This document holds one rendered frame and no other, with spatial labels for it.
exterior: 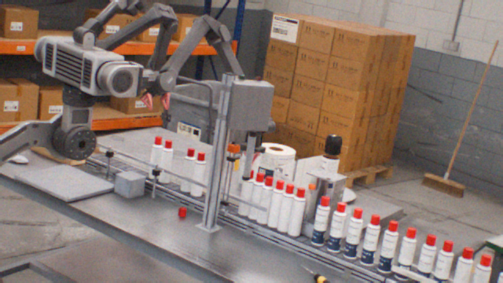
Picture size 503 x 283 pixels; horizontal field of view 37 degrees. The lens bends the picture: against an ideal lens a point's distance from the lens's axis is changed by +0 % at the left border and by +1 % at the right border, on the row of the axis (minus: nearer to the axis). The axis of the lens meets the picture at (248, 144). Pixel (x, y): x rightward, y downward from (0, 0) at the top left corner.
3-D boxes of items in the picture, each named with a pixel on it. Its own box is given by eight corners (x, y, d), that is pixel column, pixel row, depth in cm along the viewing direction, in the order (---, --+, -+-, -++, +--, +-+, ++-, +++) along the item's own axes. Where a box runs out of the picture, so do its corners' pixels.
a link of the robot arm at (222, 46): (200, 33, 316) (217, 27, 308) (209, 27, 320) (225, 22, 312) (244, 121, 328) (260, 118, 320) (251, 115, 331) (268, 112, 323)
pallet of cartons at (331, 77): (392, 178, 724) (423, 35, 687) (345, 190, 662) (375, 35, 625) (296, 143, 797) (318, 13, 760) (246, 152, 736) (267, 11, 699)
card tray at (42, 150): (109, 158, 385) (110, 151, 384) (70, 167, 364) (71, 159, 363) (70, 143, 401) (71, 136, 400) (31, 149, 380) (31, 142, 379)
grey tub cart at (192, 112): (198, 165, 671) (212, 61, 646) (258, 184, 644) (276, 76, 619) (139, 186, 594) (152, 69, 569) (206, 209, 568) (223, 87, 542)
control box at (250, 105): (268, 131, 303) (275, 86, 298) (229, 129, 297) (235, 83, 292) (259, 124, 312) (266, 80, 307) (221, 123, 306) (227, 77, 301)
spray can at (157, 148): (161, 178, 351) (167, 137, 346) (154, 181, 347) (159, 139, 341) (153, 175, 354) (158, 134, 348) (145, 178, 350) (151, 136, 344)
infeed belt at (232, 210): (394, 281, 289) (396, 271, 288) (384, 287, 282) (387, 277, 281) (99, 160, 377) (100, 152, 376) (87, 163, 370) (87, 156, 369)
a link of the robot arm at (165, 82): (195, 12, 315) (210, 6, 307) (214, 34, 321) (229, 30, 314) (141, 86, 292) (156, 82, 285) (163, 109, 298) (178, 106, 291)
